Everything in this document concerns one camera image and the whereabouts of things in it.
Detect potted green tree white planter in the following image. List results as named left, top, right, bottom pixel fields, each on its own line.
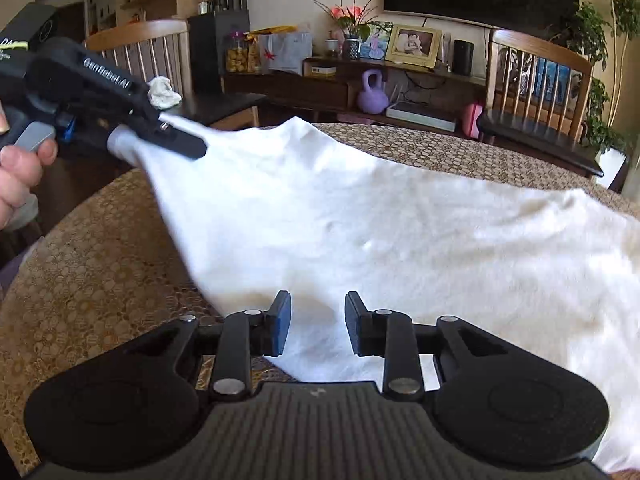
left=550, top=0, right=640, bottom=191

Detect pink flowers in patterned vase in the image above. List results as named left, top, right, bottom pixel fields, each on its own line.
left=312, top=0, right=388, bottom=60

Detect jar of gold chocolates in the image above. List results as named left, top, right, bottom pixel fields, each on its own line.
left=224, top=32, right=250, bottom=73

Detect wooden television cabinet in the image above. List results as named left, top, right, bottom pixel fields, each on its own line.
left=222, top=57, right=586, bottom=136

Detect grey shopping bag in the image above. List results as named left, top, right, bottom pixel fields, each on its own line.
left=257, top=32, right=313, bottom=75

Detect flat white box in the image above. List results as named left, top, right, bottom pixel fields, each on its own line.
left=386, top=101, right=458, bottom=133

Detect cream box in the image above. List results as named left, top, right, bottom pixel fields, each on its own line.
left=302, top=58, right=337, bottom=78

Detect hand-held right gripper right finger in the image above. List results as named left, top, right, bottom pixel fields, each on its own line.
left=345, top=290, right=511, bottom=403

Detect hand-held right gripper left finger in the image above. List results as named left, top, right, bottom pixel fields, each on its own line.
left=125, top=290, right=292, bottom=403

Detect princess picture card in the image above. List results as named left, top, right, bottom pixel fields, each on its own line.
left=360, top=21, right=393, bottom=61

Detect white cartoon print T-shirt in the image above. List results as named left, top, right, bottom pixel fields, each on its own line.
left=107, top=116, right=640, bottom=476

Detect person's left hand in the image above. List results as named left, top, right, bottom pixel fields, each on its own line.
left=0, top=137, right=58, bottom=231

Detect black cabinet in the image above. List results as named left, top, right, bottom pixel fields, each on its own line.
left=187, top=10, right=251, bottom=93

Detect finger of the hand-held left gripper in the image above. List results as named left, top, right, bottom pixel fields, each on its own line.
left=132, top=110, right=209, bottom=162

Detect black speaker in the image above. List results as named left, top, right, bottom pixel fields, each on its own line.
left=452, top=39, right=475, bottom=77

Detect wooden chair black seat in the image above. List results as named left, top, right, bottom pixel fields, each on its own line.
left=82, top=19, right=268, bottom=131
left=477, top=29, right=605, bottom=178

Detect crumpled white cloth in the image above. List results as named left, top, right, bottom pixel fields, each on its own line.
left=147, top=76, right=183, bottom=110

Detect person's left forearm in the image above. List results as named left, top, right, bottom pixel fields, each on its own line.
left=0, top=199, right=40, bottom=241

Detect purple kettlebell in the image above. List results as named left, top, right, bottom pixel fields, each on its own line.
left=356, top=70, right=388, bottom=114

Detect yellow paper bag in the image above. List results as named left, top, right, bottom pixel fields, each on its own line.
left=247, top=24, right=298, bottom=37

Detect purple and white cloth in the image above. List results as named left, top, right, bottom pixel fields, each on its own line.
left=0, top=255, right=28, bottom=291

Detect blue printed box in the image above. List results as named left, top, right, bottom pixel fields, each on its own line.
left=532, top=57, right=581, bottom=101

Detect pink case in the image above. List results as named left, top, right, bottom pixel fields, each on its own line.
left=461, top=102, right=485, bottom=137

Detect yellow photo frame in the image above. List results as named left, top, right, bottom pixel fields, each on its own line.
left=385, top=24, right=443, bottom=68

